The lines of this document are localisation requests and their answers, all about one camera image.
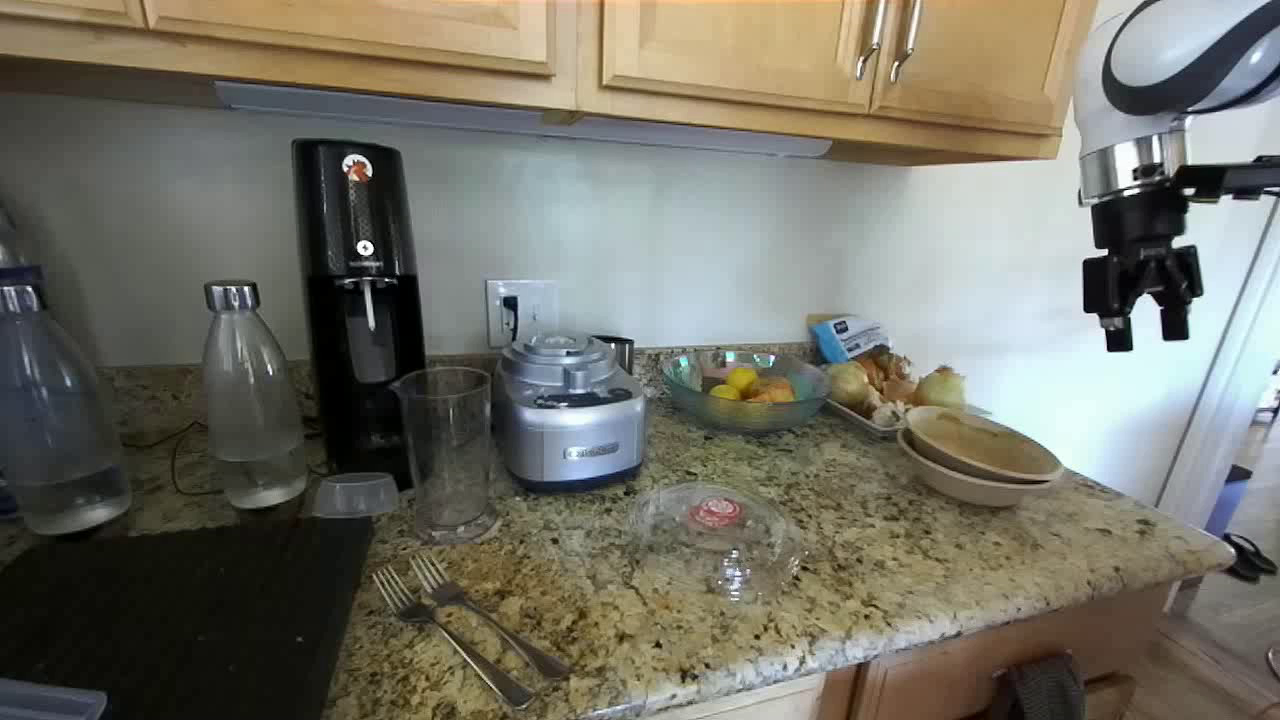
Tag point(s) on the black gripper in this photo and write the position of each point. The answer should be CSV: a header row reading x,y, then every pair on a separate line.
x,y
1143,260

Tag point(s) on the beige paper bowl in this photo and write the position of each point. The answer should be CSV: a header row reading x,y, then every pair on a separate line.
x,y
981,447
961,488

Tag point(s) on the green glass fruit bowl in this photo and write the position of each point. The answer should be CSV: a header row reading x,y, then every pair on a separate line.
x,y
745,413

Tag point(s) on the pale onion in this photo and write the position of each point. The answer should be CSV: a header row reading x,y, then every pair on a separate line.
x,y
943,386
851,386

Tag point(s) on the small black object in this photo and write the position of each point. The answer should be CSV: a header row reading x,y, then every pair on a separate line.
x,y
1245,556

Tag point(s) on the orange brown produce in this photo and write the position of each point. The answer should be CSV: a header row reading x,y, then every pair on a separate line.
x,y
890,372

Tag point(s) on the white plate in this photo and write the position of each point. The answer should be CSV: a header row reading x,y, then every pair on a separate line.
x,y
872,419

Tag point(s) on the blue and white box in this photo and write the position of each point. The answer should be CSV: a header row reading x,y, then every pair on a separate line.
x,y
844,339

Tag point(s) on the orange fruit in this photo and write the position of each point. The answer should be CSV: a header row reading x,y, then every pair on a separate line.
x,y
774,391

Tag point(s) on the wooden lower cabinet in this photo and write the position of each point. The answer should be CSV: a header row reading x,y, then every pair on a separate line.
x,y
932,674

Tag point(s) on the wooden cabinet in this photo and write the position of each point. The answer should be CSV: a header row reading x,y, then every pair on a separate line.
x,y
932,674
401,34

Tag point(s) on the yellow lemon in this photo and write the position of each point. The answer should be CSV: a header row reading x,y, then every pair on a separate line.
x,y
727,394
742,377

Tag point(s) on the glass lid with red knob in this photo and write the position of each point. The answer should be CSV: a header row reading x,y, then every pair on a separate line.
x,y
718,526

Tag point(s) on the silver food processor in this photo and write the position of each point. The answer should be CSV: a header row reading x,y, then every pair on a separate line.
x,y
568,426

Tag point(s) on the clear glass cup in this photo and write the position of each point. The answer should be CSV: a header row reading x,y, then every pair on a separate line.
x,y
444,447

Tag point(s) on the silver fork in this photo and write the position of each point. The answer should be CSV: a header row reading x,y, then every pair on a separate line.
x,y
444,632
485,619

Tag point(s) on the black soda maker machine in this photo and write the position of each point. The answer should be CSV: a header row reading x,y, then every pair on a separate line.
x,y
359,307

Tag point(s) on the wooden upper cabinet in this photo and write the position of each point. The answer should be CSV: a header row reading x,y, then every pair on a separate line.
x,y
401,34

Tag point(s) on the small translucent plastic lid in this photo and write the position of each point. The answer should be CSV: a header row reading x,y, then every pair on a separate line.
x,y
355,493

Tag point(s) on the small clear plastic bottle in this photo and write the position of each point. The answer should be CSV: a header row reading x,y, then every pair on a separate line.
x,y
248,401

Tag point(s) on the large clear plastic bottle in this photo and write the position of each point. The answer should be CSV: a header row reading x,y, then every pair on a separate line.
x,y
52,426

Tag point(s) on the pale blue tray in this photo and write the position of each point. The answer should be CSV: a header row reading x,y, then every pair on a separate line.
x,y
44,700

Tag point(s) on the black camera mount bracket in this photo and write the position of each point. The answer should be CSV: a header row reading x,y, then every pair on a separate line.
x,y
1233,179

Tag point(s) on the white wall outlet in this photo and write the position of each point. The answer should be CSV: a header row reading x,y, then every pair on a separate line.
x,y
522,310

